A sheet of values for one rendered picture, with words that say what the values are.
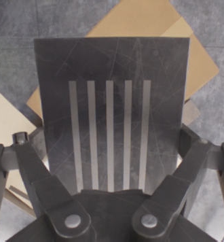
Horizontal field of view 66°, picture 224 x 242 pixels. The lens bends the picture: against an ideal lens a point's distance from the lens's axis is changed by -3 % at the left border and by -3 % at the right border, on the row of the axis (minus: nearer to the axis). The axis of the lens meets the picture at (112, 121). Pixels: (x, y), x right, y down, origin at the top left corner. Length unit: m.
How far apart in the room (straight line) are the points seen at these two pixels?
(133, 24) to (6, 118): 0.75
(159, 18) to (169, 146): 0.39
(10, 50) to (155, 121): 1.48
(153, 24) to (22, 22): 1.19
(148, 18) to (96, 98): 0.38
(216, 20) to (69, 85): 1.50
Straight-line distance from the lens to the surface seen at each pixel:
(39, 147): 0.17
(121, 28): 0.50
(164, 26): 0.52
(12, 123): 0.99
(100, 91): 0.15
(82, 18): 1.44
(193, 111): 1.40
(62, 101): 0.16
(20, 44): 1.55
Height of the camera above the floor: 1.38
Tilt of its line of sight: 73 degrees down
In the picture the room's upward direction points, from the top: 179 degrees counter-clockwise
